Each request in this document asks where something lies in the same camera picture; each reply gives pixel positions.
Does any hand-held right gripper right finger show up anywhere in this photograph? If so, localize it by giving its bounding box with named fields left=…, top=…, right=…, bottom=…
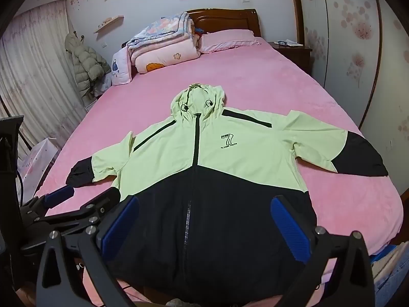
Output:
left=271, top=196, right=375, bottom=307

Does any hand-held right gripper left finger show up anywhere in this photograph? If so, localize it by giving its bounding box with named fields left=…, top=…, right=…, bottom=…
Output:
left=37, top=195, right=140, bottom=307

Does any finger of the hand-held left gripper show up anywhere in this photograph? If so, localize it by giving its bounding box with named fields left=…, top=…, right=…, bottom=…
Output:
left=35, top=188, right=122, bottom=234
left=21, top=185, right=75, bottom=218

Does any green and black hooded jacket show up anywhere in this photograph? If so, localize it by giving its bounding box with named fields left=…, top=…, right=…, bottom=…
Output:
left=65, top=84, right=389, bottom=307

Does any white floral box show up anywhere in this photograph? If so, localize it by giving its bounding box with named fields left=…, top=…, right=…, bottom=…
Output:
left=17, top=137, right=61, bottom=205

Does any dark stand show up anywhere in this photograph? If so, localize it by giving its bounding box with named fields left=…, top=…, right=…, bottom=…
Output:
left=0, top=115, right=24, bottom=205

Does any pale floral curtain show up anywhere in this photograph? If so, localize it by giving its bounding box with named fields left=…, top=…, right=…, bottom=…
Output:
left=0, top=5, right=88, bottom=154

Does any blue denim cloth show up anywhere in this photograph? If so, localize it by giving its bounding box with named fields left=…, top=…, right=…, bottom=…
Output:
left=374, top=259, right=409, bottom=307

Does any beige puffer coat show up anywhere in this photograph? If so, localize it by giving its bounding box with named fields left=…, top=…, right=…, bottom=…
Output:
left=65, top=31, right=111, bottom=100

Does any white cartoon cushion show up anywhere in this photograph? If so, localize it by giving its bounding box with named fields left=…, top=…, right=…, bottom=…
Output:
left=111, top=49, right=133, bottom=87

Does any bed with pink sheet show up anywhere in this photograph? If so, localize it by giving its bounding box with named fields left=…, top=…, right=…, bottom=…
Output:
left=32, top=29, right=404, bottom=288

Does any folded floral quilt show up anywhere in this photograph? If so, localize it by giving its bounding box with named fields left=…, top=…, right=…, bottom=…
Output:
left=127, top=12, right=201, bottom=75

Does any wooden nightstand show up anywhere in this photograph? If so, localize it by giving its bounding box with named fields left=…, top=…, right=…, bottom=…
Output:
left=268, top=40, right=313, bottom=74

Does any pink pillow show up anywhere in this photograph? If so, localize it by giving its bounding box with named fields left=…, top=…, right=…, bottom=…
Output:
left=197, top=29, right=261, bottom=54

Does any floral sliding wardrobe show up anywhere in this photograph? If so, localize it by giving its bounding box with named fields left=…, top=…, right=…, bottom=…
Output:
left=288, top=0, right=409, bottom=199

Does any wooden headboard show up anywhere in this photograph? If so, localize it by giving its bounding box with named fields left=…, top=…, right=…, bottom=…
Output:
left=186, top=9, right=263, bottom=37

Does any black cable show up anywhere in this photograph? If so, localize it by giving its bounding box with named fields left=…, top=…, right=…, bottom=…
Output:
left=15, top=166, right=27, bottom=207

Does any short wooden wall shelf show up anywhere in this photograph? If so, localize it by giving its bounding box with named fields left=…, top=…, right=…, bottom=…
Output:
left=94, top=15, right=124, bottom=34

